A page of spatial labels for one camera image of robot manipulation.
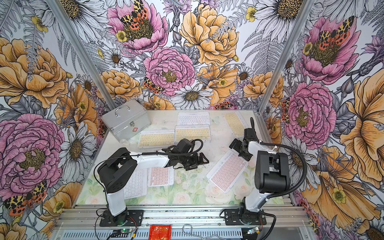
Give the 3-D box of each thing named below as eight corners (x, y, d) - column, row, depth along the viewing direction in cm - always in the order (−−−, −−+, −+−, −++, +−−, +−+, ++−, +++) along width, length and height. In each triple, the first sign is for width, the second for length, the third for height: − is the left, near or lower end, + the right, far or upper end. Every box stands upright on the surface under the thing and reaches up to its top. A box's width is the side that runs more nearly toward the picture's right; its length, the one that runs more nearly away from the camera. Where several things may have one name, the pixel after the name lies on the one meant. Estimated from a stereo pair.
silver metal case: (110, 133, 110) (99, 117, 96) (138, 114, 122) (131, 97, 109) (124, 145, 103) (113, 130, 90) (152, 124, 115) (146, 107, 102)
